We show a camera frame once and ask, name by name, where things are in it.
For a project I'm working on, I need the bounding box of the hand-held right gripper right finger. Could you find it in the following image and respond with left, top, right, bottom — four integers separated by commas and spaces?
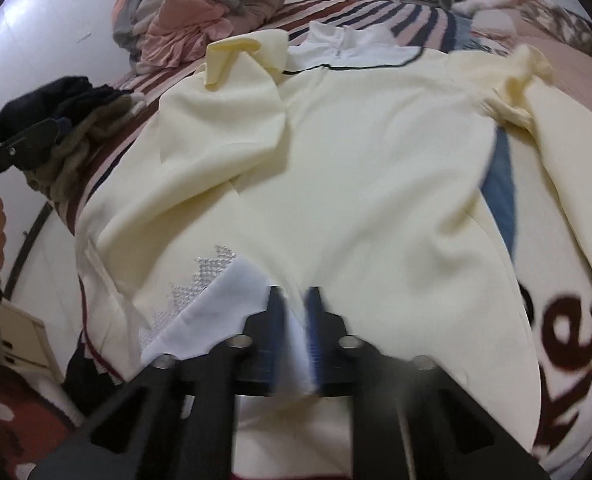
303, 285, 552, 480

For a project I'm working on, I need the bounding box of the pink quilted pillow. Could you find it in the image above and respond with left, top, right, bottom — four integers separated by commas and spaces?
471, 5, 592, 128

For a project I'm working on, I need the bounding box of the striped printed blanket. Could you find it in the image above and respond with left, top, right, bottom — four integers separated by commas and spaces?
63, 0, 592, 478

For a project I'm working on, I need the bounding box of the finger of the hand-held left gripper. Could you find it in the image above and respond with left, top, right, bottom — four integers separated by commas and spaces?
0, 119, 61, 182

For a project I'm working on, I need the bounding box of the white fluffy cloth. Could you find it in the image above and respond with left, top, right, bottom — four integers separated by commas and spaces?
451, 0, 533, 17

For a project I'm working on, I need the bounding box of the pink and grey bedding pile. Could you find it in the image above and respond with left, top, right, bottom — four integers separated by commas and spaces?
113, 0, 289, 75

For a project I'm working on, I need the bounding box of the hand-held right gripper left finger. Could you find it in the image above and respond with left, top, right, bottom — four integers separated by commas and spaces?
28, 285, 289, 480

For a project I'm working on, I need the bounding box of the red patterned cloth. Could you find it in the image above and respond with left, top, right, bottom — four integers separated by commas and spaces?
0, 355, 82, 480

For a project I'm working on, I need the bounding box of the cream sweatshirt with white collar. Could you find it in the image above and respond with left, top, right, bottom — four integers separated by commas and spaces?
76, 20, 592, 461

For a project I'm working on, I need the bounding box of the leopard patterned cloth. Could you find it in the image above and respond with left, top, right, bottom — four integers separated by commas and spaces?
520, 1, 592, 47

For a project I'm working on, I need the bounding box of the white nightstand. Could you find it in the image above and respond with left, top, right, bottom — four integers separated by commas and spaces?
0, 300, 52, 377

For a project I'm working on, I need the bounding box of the dark folded clothes pile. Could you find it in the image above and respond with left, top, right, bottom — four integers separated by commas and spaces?
0, 75, 147, 202

